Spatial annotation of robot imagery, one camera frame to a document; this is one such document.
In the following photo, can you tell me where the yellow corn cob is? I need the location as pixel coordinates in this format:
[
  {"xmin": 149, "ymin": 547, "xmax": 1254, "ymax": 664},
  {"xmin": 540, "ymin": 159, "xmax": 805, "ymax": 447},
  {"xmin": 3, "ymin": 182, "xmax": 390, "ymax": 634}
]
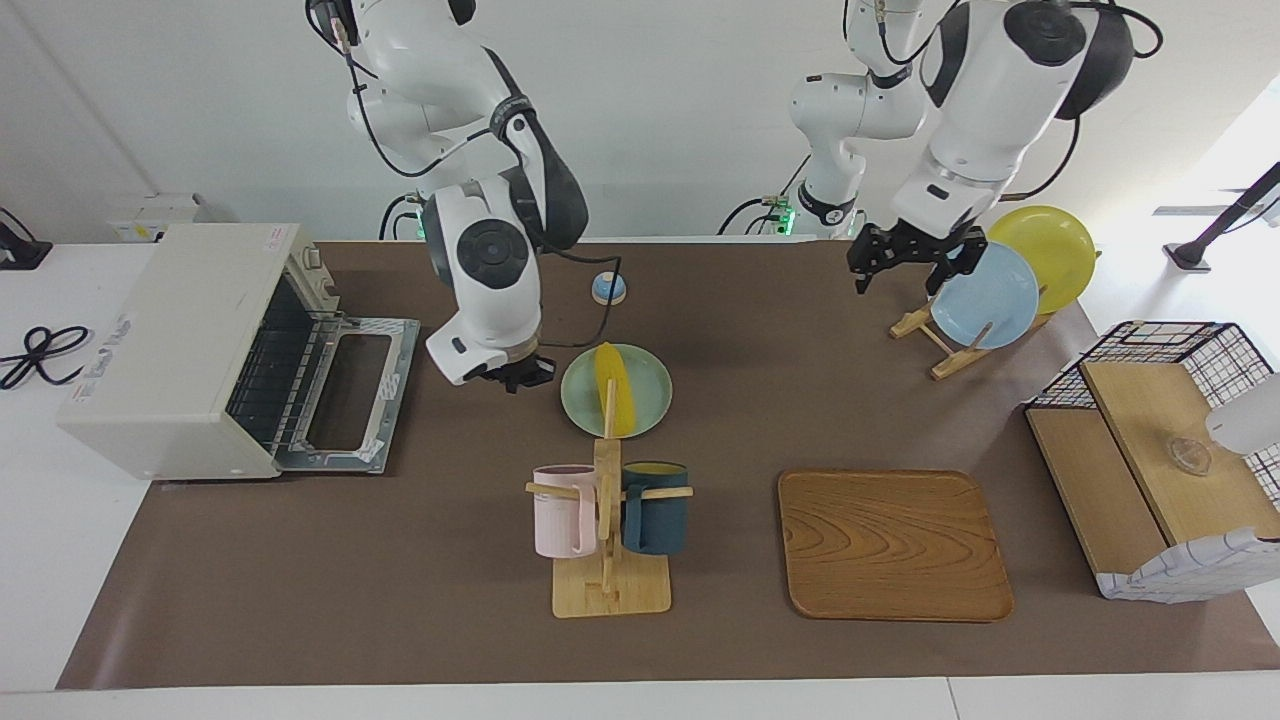
[{"xmin": 594, "ymin": 342, "xmax": 638, "ymax": 438}]

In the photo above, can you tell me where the pale green plate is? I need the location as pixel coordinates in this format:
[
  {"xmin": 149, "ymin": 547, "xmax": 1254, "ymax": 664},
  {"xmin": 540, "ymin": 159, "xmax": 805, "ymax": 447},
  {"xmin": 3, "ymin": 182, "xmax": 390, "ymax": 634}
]
[{"xmin": 560, "ymin": 343, "xmax": 674, "ymax": 441}]

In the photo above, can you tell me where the oven glass door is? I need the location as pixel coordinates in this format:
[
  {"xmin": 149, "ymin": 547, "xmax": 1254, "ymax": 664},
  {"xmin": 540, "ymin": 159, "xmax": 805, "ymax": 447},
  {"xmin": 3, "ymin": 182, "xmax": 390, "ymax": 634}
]
[{"xmin": 275, "ymin": 315, "xmax": 421, "ymax": 476}]

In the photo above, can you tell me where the white toaster oven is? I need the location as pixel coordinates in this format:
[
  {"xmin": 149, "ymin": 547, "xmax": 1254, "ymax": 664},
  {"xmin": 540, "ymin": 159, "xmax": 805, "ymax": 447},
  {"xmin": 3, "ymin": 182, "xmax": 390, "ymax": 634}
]
[{"xmin": 57, "ymin": 222, "xmax": 421, "ymax": 481}]

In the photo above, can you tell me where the light blue plate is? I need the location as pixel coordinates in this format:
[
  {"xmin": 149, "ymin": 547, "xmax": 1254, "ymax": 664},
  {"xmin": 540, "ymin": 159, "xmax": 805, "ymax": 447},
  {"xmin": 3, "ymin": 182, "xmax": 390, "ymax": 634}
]
[{"xmin": 930, "ymin": 241, "xmax": 1041, "ymax": 351}]

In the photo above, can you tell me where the wooden plate rack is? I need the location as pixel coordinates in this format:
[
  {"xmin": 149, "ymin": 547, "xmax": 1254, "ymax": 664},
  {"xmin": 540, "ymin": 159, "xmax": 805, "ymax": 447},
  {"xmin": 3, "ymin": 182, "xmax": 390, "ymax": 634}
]
[{"xmin": 890, "ymin": 295, "xmax": 1056, "ymax": 381}]

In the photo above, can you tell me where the yellow plate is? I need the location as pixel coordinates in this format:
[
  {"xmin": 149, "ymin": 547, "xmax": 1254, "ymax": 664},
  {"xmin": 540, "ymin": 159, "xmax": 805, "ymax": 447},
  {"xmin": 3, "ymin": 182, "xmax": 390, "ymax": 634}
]
[{"xmin": 987, "ymin": 205, "xmax": 1098, "ymax": 316}]

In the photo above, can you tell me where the pink mug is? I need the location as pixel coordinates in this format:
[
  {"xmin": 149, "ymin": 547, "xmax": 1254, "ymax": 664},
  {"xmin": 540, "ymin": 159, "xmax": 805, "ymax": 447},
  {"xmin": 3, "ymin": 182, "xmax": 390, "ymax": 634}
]
[{"xmin": 532, "ymin": 463, "xmax": 599, "ymax": 558}]

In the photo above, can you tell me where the dark teal mug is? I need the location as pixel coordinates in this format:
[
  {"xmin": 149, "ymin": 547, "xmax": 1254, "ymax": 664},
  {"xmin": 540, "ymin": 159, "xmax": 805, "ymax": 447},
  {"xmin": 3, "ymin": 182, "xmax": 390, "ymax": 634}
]
[{"xmin": 620, "ymin": 461, "xmax": 690, "ymax": 556}]

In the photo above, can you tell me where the brown table mat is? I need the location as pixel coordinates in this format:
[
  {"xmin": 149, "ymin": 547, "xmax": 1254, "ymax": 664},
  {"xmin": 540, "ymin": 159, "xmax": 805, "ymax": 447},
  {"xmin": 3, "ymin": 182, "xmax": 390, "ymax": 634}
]
[{"xmin": 55, "ymin": 240, "xmax": 1280, "ymax": 691}]

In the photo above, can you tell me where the wooden mug tree stand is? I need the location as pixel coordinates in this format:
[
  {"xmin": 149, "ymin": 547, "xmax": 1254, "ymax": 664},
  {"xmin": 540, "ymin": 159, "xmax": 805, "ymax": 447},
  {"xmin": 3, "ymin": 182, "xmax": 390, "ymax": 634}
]
[{"xmin": 527, "ymin": 378, "xmax": 694, "ymax": 618}]

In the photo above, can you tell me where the wooden serving tray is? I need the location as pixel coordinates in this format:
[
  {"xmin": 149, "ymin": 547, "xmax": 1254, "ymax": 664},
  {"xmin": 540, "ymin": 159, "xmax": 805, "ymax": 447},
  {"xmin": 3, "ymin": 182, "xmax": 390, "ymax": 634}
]
[{"xmin": 778, "ymin": 469, "xmax": 1015, "ymax": 623}]

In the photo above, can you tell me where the small clear glass object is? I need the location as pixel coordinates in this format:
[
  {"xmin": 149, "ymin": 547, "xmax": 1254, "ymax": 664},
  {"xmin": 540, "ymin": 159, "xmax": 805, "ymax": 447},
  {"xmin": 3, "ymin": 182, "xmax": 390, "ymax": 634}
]
[{"xmin": 1165, "ymin": 435, "xmax": 1213, "ymax": 476}]

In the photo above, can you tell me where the white rounded device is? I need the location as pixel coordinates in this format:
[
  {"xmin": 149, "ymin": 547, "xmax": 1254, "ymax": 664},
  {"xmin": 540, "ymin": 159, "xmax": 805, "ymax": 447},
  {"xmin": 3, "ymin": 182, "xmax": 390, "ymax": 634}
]
[{"xmin": 1205, "ymin": 375, "xmax": 1280, "ymax": 456}]

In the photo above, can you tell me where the white power box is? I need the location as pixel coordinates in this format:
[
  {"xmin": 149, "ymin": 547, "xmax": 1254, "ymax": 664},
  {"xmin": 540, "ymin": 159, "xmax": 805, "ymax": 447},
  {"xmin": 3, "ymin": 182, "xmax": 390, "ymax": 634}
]
[{"xmin": 108, "ymin": 193, "xmax": 216, "ymax": 244}]

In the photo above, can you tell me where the black base cable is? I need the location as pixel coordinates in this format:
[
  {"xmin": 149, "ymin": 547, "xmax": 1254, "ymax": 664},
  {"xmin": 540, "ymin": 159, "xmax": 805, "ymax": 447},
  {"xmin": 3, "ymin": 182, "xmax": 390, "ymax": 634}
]
[
  {"xmin": 378, "ymin": 193, "xmax": 433, "ymax": 241},
  {"xmin": 718, "ymin": 155, "xmax": 809, "ymax": 237}
]

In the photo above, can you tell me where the oven wire rack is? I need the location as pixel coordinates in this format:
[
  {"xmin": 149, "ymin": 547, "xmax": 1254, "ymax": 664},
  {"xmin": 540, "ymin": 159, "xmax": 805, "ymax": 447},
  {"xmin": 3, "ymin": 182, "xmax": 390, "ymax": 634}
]
[{"xmin": 228, "ymin": 278, "xmax": 351, "ymax": 451}]

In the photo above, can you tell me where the wire basket wooden shelf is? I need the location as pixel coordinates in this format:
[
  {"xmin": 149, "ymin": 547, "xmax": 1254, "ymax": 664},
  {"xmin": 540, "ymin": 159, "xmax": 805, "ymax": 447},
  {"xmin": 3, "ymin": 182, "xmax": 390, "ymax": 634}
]
[{"xmin": 1025, "ymin": 320, "xmax": 1280, "ymax": 604}]

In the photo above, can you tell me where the coiled black cable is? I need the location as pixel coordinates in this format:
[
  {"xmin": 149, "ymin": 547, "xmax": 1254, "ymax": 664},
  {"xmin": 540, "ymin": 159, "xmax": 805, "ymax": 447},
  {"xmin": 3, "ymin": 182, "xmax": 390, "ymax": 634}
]
[{"xmin": 0, "ymin": 325, "xmax": 91, "ymax": 391}]

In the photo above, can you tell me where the black desk mount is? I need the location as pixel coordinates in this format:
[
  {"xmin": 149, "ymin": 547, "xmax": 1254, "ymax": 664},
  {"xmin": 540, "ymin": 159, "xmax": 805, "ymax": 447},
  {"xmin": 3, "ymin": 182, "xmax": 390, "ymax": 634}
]
[{"xmin": 0, "ymin": 207, "xmax": 53, "ymax": 271}]

